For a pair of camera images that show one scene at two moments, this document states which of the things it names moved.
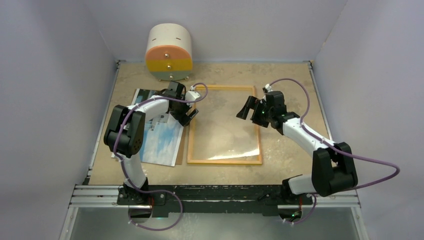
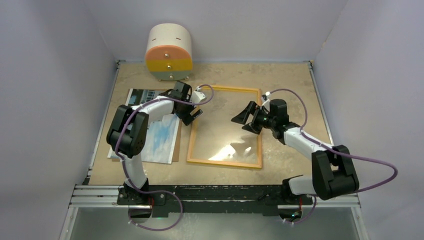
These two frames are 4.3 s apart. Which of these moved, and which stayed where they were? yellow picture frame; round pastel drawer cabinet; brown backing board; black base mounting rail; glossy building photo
Moved: brown backing board; yellow picture frame
Stayed: round pastel drawer cabinet; black base mounting rail; glossy building photo
